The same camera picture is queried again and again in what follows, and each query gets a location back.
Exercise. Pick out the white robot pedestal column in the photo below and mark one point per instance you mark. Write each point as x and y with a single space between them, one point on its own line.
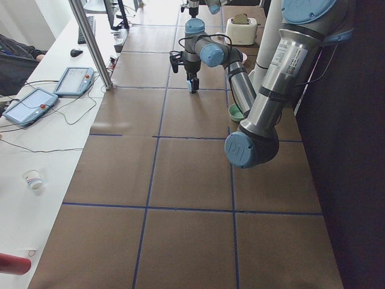
269 43

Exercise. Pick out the near teach pendant tablet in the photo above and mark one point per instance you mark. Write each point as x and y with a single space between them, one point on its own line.
30 108

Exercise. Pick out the teach pendant tablet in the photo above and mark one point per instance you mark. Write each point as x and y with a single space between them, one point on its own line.
30 108
74 82

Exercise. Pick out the pink bowl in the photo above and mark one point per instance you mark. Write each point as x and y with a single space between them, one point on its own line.
244 57

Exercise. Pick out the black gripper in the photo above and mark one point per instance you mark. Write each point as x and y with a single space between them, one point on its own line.
192 5
191 68

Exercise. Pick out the toast bread slice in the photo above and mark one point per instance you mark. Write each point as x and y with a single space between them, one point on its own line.
240 19

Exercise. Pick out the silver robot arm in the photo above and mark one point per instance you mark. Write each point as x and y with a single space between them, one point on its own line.
213 6
293 32

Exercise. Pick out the aluminium frame post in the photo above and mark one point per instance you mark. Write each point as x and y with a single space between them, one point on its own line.
79 14

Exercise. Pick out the cream white toaster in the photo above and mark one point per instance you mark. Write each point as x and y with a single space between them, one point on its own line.
241 34

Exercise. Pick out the red cylinder bottle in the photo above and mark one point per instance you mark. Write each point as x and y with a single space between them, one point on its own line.
14 265

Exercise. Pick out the mint green bowl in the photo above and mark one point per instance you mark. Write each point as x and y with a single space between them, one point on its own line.
235 113

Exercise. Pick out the white paper cup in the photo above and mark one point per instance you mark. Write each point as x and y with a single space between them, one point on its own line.
33 179

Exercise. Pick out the far teach pendant tablet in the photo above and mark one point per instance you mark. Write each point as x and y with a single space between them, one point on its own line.
74 82

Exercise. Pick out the black monitor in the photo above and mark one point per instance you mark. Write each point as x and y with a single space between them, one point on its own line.
116 14

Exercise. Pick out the black computer mouse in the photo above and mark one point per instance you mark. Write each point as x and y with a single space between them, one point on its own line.
75 52

